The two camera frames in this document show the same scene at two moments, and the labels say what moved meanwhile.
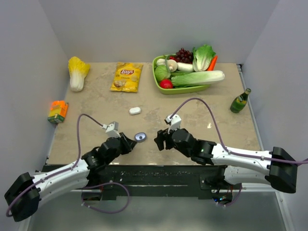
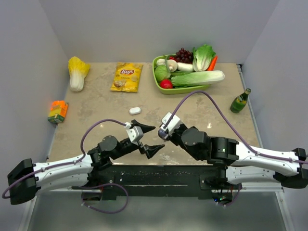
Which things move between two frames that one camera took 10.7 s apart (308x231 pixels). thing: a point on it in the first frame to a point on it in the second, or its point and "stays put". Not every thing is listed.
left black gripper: x=128 y=144 to x=149 y=150
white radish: x=185 y=67 stays put
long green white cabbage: x=197 y=79 stays put
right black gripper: x=162 y=135 to x=172 y=137
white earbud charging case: x=134 y=110 stays put
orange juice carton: x=57 y=110 stays put
